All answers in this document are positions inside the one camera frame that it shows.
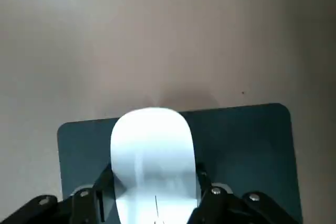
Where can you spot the white computer mouse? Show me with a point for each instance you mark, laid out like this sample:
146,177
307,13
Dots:
153,155

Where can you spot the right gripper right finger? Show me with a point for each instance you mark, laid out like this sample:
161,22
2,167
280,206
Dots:
223,208

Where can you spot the black mouse pad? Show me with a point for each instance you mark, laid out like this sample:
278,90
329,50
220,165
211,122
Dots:
249,142

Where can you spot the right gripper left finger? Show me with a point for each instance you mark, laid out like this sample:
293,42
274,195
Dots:
78,208

